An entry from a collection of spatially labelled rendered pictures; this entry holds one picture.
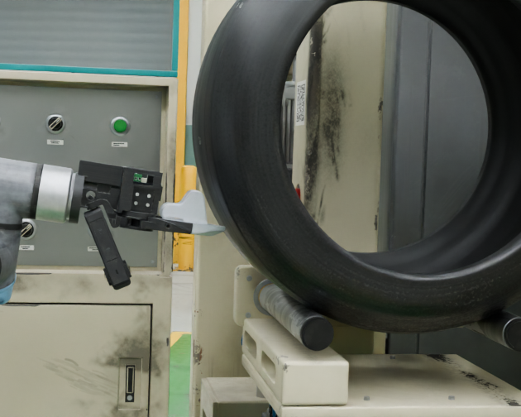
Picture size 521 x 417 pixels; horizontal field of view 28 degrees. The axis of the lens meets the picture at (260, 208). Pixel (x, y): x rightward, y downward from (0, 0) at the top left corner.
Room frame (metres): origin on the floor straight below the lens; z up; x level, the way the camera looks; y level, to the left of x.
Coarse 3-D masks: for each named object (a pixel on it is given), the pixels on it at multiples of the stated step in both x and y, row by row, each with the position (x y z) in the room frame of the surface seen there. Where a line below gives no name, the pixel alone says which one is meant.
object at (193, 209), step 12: (192, 192) 1.41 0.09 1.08; (168, 204) 1.40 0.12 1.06; (180, 204) 1.40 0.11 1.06; (192, 204) 1.41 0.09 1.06; (204, 204) 1.41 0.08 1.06; (168, 216) 1.40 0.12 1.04; (180, 216) 1.40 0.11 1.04; (192, 216) 1.41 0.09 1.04; (204, 216) 1.41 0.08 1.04; (192, 228) 1.40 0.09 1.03; (204, 228) 1.41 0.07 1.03; (216, 228) 1.42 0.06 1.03
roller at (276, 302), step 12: (264, 288) 1.66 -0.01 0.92; (276, 288) 1.62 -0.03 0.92; (264, 300) 1.62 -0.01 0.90; (276, 300) 1.54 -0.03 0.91; (288, 300) 1.49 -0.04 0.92; (276, 312) 1.51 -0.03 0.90; (288, 312) 1.44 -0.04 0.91; (300, 312) 1.39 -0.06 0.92; (312, 312) 1.38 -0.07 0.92; (288, 324) 1.42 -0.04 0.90; (300, 324) 1.35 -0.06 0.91; (312, 324) 1.34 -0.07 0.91; (324, 324) 1.34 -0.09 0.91; (300, 336) 1.34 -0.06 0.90; (312, 336) 1.34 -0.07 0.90; (324, 336) 1.34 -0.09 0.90; (312, 348) 1.34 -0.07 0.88; (324, 348) 1.34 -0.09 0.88
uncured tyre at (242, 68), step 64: (256, 0) 1.35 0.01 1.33; (320, 0) 1.33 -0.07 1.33; (384, 0) 1.65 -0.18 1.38; (448, 0) 1.64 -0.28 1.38; (512, 0) 1.39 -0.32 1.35; (256, 64) 1.32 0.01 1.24; (512, 64) 1.66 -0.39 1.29; (192, 128) 1.53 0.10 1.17; (256, 128) 1.32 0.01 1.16; (512, 128) 1.66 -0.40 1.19; (256, 192) 1.32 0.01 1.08; (512, 192) 1.66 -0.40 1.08; (256, 256) 1.37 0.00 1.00; (320, 256) 1.34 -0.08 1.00; (384, 256) 1.64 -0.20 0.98; (448, 256) 1.65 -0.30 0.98; (512, 256) 1.37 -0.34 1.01; (384, 320) 1.38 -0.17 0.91; (448, 320) 1.39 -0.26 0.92
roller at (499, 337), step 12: (504, 312) 1.44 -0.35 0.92; (468, 324) 1.52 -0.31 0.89; (480, 324) 1.47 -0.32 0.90; (492, 324) 1.43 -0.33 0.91; (504, 324) 1.39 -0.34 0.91; (516, 324) 1.38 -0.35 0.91; (492, 336) 1.43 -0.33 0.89; (504, 336) 1.38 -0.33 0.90; (516, 336) 1.38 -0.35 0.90; (516, 348) 1.38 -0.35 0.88
